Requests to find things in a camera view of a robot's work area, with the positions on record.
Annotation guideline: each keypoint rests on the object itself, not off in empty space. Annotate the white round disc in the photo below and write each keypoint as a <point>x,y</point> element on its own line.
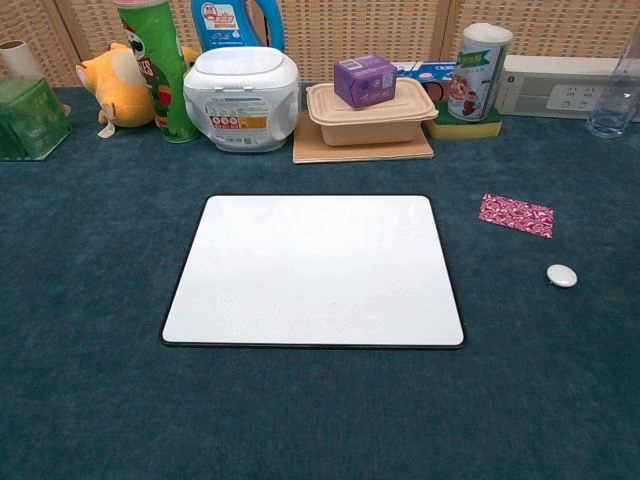
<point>561,275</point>

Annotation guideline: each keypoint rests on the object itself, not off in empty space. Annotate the white rectangular board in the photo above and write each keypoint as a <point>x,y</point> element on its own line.
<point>310,270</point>

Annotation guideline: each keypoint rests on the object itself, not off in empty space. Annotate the thin tan cutting board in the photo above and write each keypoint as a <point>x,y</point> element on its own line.
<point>310,147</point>

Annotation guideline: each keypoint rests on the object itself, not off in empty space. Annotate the beige lunch box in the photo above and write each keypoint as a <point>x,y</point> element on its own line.
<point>370,127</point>

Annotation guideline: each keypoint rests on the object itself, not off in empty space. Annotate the white wet wipes container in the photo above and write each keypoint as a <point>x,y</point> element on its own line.
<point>240,100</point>

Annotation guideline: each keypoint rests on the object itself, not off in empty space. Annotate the purple carton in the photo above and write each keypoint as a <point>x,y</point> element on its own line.
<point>365,82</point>

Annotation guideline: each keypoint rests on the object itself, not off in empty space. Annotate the yellow green sponge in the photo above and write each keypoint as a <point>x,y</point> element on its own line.
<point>465,130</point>

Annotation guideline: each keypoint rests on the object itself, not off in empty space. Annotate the blue toothpaste box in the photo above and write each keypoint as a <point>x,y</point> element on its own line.
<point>425,70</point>

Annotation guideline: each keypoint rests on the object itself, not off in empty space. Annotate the woven folding screen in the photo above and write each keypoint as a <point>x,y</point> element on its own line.
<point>375,30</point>

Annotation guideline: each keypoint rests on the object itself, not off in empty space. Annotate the teal table cloth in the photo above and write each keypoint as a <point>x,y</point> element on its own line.
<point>100,300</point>

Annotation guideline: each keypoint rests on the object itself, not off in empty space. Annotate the green chips can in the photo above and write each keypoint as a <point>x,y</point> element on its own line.
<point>160,75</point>

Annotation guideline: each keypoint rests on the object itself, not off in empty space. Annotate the blue detergent bottle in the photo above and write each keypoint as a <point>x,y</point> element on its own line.
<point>225,25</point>

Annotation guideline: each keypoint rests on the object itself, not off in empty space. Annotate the yellow plush toy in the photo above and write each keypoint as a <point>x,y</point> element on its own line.
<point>120,85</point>

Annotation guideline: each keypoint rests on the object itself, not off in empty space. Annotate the white rectangular box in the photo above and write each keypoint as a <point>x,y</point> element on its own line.
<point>550,85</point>

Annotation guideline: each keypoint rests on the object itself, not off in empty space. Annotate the green transparent tea box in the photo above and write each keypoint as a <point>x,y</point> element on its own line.
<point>30,120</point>

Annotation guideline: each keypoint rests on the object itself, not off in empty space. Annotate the clear plastic bottle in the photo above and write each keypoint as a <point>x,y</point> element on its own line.
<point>615,100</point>

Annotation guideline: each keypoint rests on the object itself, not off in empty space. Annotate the cardboard tube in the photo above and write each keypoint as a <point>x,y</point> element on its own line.
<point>17,60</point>

